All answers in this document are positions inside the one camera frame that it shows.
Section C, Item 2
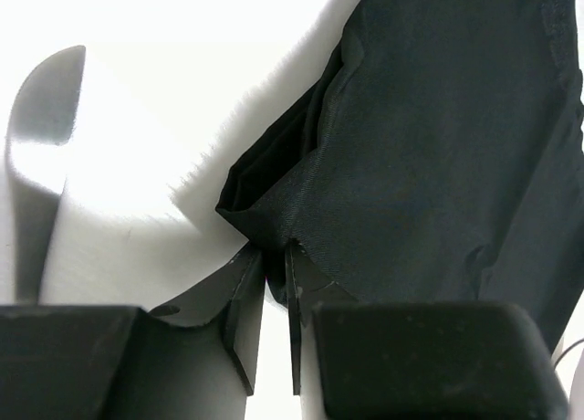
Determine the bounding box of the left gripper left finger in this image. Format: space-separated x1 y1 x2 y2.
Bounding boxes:
150 244 263 396

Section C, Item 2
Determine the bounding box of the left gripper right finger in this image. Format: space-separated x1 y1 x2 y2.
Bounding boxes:
285 242 356 395

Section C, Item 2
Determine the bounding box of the black cloth placemat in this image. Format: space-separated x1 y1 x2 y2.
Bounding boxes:
216 0 583 348

